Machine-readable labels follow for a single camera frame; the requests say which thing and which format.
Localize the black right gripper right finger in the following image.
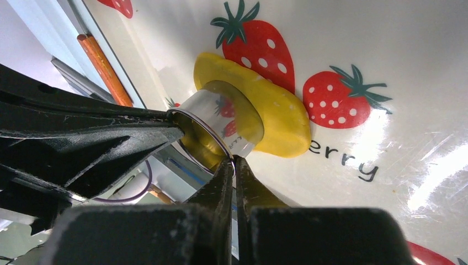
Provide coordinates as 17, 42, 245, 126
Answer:
233, 156, 414, 264

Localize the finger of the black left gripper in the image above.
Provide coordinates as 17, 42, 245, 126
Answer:
1, 66, 183, 199

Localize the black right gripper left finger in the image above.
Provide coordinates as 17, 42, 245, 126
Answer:
40, 158, 234, 264

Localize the round metal cutter ring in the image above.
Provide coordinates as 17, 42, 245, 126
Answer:
167, 80, 265, 174

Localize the yellow dough piece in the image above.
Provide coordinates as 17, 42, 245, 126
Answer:
179, 52, 312, 167

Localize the white strawberry rectangular tray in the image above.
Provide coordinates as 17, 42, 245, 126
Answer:
84, 1, 467, 264

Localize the aluminium frame rail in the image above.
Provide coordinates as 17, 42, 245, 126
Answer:
51, 57, 115, 103

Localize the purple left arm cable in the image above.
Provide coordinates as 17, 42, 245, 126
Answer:
91, 160, 153, 204

